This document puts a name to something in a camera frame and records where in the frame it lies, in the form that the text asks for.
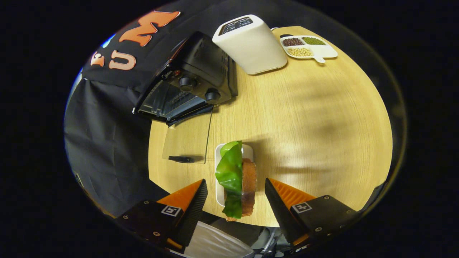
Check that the lettuce sandwich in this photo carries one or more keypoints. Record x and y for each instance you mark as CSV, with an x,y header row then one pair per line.
x,y
231,172

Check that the black backdrop cloth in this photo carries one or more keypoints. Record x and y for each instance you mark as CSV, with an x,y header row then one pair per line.
x,y
107,143

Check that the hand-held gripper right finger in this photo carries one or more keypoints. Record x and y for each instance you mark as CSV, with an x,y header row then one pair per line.
x,y
281,215

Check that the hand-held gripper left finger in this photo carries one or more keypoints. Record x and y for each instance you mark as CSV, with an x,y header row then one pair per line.
x,y
192,215

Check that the white rectangular tray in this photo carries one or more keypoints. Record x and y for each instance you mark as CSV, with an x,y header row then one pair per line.
x,y
248,152

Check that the black toaster oven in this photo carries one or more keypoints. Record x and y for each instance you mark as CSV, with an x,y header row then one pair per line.
x,y
204,61

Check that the white divided bean dish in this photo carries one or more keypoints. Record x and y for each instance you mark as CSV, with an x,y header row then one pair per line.
x,y
328,53

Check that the white slot toaster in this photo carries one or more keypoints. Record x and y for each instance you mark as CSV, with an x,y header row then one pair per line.
x,y
251,46

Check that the person's grey clothing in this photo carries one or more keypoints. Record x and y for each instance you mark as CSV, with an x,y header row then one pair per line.
x,y
215,243

